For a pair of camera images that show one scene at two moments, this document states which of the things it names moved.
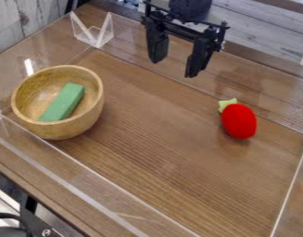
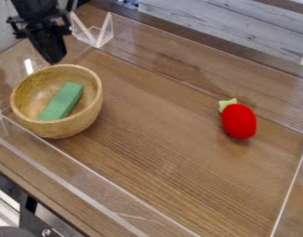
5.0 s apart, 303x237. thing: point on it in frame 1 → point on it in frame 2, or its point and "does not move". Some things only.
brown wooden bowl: (33, 95) does not move
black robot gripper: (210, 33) → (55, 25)
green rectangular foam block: (63, 103) does not move
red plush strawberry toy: (238, 118) does not move
